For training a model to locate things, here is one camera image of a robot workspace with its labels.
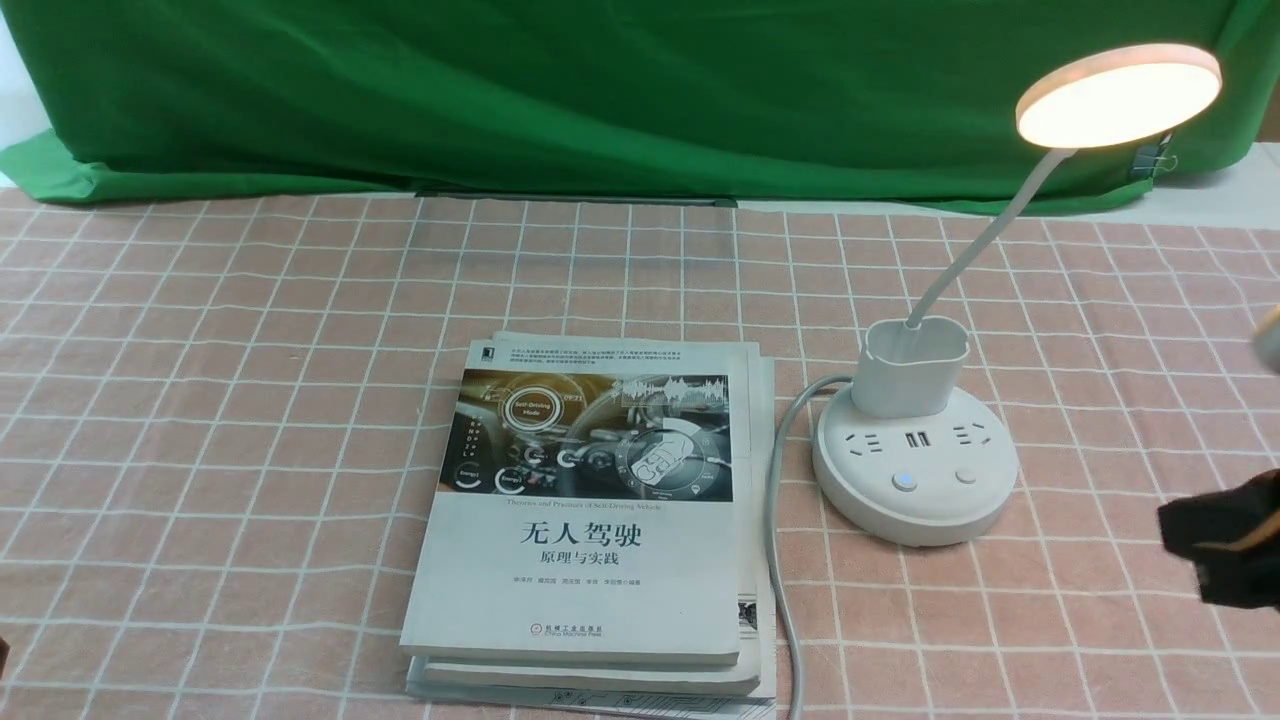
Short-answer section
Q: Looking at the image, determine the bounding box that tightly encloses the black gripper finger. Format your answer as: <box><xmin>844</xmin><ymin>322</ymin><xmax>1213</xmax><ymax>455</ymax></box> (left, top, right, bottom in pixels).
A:
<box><xmin>1157</xmin><ymin>478</ymin><xmax>1279</xmax><ymax>560</ymax></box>

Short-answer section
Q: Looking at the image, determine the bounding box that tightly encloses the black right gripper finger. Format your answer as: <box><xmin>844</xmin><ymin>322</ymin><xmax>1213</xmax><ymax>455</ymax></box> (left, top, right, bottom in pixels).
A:
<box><xmin>1197</xmin><ymin>536</ymin><xmax>1279</xmax><ymax>611</ymax></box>

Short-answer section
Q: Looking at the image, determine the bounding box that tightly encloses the white desk lamp with sockets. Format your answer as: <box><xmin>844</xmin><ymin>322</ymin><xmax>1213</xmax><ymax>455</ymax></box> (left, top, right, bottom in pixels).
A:
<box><xmin>812</xmin><ymin>44</ymin><xmax>1222</xmax><ymax>547</ymax></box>

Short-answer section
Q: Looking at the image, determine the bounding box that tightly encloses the blue binder clip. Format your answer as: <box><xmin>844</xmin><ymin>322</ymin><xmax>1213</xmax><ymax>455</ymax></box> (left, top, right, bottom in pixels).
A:
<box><xmin>1129</xmin><ymin>131</ymin><xmax>1178</xmax><ymax>181</ymax></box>

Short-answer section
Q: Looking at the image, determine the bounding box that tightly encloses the bottom white book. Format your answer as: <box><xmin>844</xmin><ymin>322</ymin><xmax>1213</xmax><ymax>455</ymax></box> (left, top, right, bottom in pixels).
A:
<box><xmin>404</xmin><ymin>331</ymin><xmax>780</xmax><ymax>719</ymax></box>

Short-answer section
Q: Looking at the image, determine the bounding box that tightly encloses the middle white book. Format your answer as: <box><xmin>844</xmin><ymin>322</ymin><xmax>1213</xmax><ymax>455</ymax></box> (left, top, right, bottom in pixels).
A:
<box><xmin>425</xmin><ymin>334</ymin><xmax>769</xmax><ymax>697</ymax></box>

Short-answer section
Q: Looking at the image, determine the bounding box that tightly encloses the green backdrop cloth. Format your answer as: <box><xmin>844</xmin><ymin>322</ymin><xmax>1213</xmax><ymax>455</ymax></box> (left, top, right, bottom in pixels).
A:
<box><xmin>3</xmin><ymin>1</ymin><xmax>1277</xmax><ymax>214</ymax></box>

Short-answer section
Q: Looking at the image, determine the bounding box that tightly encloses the top white driving book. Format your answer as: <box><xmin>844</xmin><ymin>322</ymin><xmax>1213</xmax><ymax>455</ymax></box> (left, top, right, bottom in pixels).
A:
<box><xmin>399</xmin><ymin>340</ymin><xmax>762</xmax><ymax>667</ymax></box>

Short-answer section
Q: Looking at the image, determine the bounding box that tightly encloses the pink checkered tablecloth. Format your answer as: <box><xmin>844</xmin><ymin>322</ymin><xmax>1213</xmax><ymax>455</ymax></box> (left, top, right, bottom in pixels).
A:
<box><xmin>1</xmin><ymin>191</ymin><xmax>1279</xmax><ymax>719</ymax></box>

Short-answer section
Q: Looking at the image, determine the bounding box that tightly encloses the white lamp power cable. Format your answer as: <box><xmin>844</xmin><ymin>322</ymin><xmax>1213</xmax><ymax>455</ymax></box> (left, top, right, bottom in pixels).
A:
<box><xmin>764</xmin><ymin>374</ymin><xmax>856</xmax><ymax>720</ymax></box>

